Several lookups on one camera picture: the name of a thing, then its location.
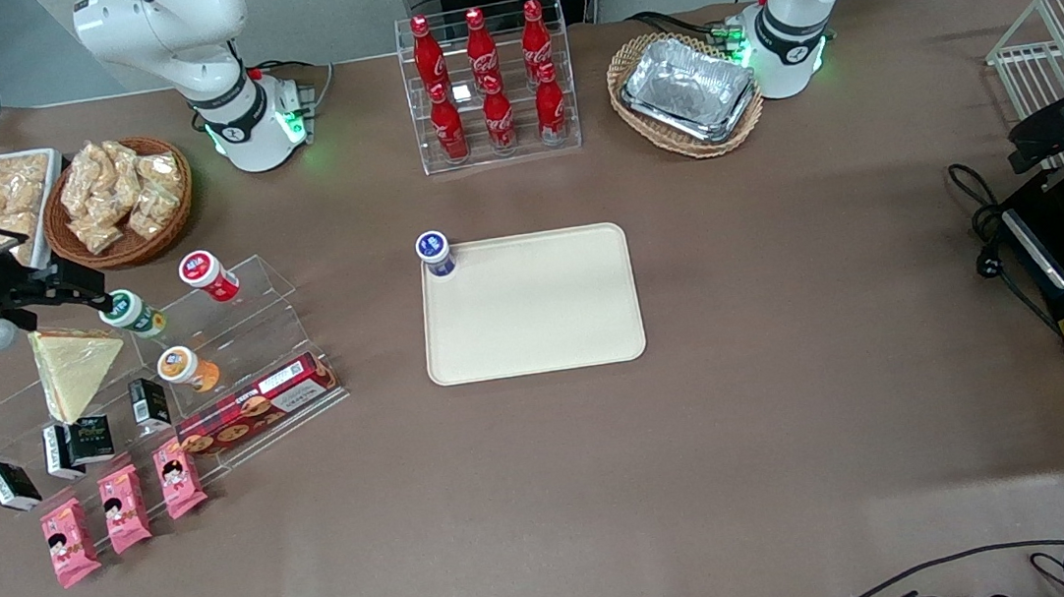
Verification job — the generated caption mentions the blue lid cup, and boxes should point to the blue lid cup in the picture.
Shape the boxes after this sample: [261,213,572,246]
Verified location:
[413,228,459,281]

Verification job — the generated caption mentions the steel handle bar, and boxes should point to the steel handle bar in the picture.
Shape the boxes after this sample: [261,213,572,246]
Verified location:
[1002,201,1064,296]

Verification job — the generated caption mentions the long black cable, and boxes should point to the long black cable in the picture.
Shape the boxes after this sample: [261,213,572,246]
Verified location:
[802,536,1064,597]

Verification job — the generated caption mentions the clear acrylic stepped display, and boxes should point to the clear acrylic stepped display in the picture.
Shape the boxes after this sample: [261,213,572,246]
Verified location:
[0,246,365,568]

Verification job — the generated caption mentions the small black white carton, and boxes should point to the small black white carton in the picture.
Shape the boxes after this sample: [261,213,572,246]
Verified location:
[0,456,44,514]
[41,421,88,483]
[127,375,172,429]

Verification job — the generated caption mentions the cables at left arm base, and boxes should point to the cables at left arm base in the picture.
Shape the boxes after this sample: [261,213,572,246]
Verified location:
[625,0,749,64]

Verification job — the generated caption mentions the clear acrylic bottle rack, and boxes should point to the clear acrylic bottle rack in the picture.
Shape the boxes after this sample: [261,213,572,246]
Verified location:
[392,0,584,178]

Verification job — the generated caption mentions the black power cable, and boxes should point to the black power cable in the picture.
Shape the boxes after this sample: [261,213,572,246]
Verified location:
[946,154,1061,343]

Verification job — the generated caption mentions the pink snack packet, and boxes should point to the pink snack packet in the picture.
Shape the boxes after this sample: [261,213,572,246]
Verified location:
[38,495,104,591]
[96,463,155,556]
[150,435,210,521]

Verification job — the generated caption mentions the red lid cup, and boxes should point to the red lid cup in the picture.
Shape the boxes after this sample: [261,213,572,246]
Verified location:
[177,247,244,308]

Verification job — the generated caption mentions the red cola bottle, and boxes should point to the red cola bottle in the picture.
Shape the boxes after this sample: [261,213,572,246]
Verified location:
[462,6,502,89]
[479,74,519,153]
[408,13,451,94]
[516,0,557,78]
[531,61,571,146]
[427,81,471,163]

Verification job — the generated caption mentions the aluminium foil tray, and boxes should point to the aluminium foil tray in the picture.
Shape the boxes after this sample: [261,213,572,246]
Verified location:
[620,68,763,152]
[623,29,759,136]

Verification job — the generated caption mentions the cables at arm base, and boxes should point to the cables at arm base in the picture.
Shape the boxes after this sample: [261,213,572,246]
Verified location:
[248,52,340,123]
[625,0,749,64]

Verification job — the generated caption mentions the beige plastic tray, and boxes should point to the beige plastic tray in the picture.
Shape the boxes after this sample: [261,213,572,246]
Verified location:
[413,219,650,388]

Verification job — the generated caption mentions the red cookie box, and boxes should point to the red cookie box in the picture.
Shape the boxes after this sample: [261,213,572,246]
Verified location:
[168,351,347,459]

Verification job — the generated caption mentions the light wicker basket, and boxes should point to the light wicker basket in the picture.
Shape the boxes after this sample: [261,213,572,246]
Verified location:
[603,22,771,168]

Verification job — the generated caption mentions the triangular sandwich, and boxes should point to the triangular sandwich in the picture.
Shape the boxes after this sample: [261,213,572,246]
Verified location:
[28,321,133,429]

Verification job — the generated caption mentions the dark brown wicker basket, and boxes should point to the dark brown wicker basket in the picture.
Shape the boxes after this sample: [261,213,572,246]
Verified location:
[36,130,202,277]

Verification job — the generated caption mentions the white rectangular dish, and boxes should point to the white rectangular dish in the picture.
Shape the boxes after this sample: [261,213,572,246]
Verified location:
[0,148,75,274]

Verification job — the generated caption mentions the clear bag of snacks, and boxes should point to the clear bag of snacks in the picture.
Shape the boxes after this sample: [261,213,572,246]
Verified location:
[69,209,129,259]
[123,182,187,245]
[100,137,149,210]
[56,143,115,220]
[138,149,186,197]

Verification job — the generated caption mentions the flat pack of crackers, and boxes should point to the flat pack of crackers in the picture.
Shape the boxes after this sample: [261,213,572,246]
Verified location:
[0,207,50,269]
[0,151,57,217]

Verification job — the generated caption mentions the green lid cup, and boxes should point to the green lid cup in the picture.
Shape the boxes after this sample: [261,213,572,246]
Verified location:
[96,285,169,344]

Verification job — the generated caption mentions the orange lid cup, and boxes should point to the orange lid cup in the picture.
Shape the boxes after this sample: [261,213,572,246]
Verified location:
[154,341,224,398]

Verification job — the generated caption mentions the cables at right arm base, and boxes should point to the cables at right arm base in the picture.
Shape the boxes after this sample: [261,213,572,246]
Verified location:
[248,52,340,123]

